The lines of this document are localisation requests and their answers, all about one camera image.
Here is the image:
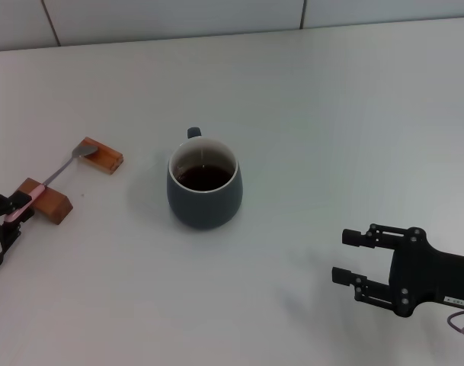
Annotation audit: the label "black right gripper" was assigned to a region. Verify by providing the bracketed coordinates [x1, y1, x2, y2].
[331, 223, 464, 318]

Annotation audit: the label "pink handled metal spoon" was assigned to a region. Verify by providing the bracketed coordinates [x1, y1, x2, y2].
[5, 145, 99, 223]

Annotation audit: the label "grey ceramic cup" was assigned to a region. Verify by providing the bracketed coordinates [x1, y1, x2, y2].
[166, 127, 244, 230]

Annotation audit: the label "thick wooden block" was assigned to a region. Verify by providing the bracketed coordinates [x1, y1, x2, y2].
[17, 177, 74, 226]

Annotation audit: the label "flat wooden block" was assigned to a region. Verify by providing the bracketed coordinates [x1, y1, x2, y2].
[75, 136, 124, 175]

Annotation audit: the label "dark brown coffee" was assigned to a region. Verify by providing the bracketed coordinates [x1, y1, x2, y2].
[176, 163, 232, 191]

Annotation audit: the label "thin brown cable loop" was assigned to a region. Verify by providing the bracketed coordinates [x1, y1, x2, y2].
[446, 311, 464, 333]

